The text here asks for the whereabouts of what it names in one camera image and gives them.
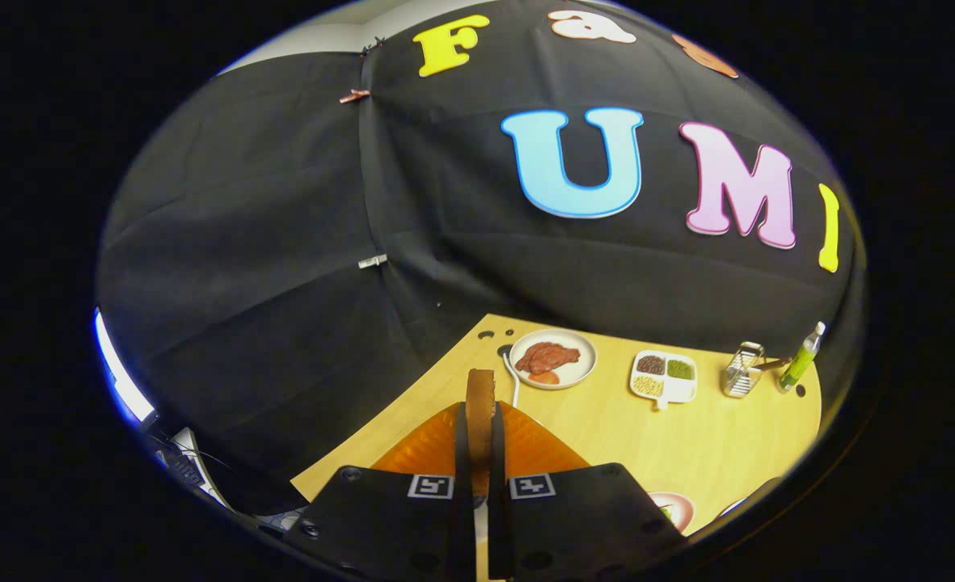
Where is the black backdrop cloth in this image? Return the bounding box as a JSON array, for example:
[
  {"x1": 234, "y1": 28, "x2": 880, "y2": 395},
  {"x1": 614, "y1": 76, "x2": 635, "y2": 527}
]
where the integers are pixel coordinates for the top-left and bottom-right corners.
[{"x1": 95, "y1": 0, "x2": 866, "y2": 518}]

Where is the pink round plate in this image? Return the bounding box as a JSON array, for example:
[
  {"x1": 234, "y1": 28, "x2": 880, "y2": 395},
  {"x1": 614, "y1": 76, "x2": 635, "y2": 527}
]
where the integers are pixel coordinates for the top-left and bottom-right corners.
[{"x1": 647, "y1": 491, "x2": 696, "y2": 534}]

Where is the round grey plate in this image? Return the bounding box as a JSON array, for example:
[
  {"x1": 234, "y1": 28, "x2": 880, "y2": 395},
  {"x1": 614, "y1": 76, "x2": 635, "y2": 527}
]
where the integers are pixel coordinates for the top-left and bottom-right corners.
[{"x1": 508, "y1": 328, "x2": 598, "y2": 391}]

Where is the white toaster cable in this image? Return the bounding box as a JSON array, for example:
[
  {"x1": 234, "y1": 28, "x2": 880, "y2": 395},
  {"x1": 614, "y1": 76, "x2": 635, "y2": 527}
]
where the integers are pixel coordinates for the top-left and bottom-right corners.
[{"x1": 501, "y1": 352, "x2": 522, "y2": 409}]

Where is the white divided bean dish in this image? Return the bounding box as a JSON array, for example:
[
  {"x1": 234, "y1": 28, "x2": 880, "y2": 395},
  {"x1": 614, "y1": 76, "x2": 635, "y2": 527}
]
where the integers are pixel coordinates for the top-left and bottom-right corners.
[{"x1": 629, "y1": 350, "x2": 698, "y2": 410}]

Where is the brown meat piece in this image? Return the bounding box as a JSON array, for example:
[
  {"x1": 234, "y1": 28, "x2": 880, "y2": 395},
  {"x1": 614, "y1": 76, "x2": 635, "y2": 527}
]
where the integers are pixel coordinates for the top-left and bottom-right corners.
[{"x1": 515, "y1": 342, "x2": 581, "y2": 385}]

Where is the white computer desk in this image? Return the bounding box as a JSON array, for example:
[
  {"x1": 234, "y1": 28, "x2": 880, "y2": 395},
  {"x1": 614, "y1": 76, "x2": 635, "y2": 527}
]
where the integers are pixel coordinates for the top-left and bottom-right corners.
[{"x1": 150, "y1": 427, "x2": 300, "y2": 534}]

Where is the metal wire rack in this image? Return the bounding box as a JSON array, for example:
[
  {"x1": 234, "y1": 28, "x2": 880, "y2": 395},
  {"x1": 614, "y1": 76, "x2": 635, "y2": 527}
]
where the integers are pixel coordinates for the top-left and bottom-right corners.
[{"x1": 721, "y1": 341, "x2": 785, "y2": 399}]

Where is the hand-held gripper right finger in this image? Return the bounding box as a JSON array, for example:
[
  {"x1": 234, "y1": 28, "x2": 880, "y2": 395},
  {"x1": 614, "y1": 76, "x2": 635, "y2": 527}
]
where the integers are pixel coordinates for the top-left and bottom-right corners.
[{"x1": 489, "y1": 402, "x2": 688, "y2": 579}]

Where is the toast bread slice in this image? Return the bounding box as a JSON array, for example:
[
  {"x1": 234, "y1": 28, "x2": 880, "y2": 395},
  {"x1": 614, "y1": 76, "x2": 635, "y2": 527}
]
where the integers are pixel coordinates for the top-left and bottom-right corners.
[{"x1": 466, "y1": 369, "x2": 497, "y2": 496}]

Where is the computer monitor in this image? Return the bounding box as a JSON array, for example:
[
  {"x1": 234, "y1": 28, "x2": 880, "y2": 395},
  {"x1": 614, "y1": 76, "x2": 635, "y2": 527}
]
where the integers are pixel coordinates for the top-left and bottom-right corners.
[{"x1": 93, "y1": 307, "x2": 158, "y2": 429}]

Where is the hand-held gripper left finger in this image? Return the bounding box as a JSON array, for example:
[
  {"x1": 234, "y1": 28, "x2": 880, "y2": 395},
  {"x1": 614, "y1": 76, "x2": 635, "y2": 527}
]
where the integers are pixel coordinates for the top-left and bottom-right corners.
[{"x1": 287, "y1": 402, "x2": 478, "y2": 579}]

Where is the green drink bottle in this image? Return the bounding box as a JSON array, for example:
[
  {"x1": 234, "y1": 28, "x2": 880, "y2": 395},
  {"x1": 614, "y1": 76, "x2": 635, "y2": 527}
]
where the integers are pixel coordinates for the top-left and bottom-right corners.
[{"x1": 776, "y1": 321, "x2": 826, "y2": 394}]

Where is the black keyboard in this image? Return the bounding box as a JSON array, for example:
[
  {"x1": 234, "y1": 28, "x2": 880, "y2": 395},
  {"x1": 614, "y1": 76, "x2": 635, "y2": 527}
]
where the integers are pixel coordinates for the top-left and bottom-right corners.
[{"x1": 158, "y1": 445, "x2": 207, "y2": 486}]

